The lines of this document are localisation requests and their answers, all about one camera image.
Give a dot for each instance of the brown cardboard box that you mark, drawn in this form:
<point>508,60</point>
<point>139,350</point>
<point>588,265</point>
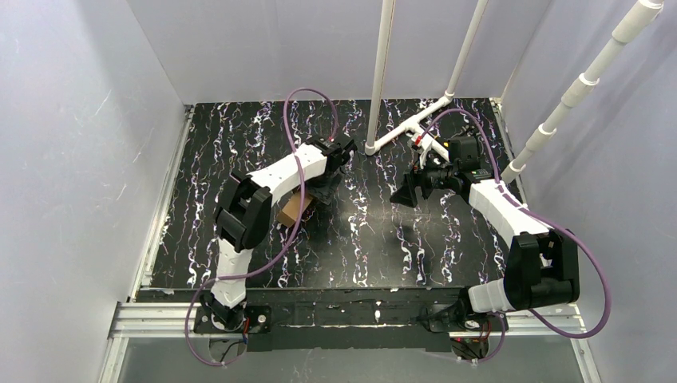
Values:
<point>294,208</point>

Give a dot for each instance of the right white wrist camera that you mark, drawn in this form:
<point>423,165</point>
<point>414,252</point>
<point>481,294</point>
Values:
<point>431,148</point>

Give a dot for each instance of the white PVC pipe frame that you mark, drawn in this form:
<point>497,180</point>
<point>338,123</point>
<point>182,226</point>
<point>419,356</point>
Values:
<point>529,13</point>

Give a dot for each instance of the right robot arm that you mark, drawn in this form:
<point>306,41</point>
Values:
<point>541,268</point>

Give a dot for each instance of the aluminium rail frame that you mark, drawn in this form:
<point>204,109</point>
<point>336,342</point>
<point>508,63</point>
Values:
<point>360,272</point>

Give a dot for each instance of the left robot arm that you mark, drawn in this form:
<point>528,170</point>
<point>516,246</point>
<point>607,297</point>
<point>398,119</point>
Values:
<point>243,214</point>

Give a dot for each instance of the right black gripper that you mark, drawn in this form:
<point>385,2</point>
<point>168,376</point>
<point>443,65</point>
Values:
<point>417,187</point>

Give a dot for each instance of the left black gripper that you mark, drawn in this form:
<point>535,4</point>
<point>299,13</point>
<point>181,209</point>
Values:
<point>328,189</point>

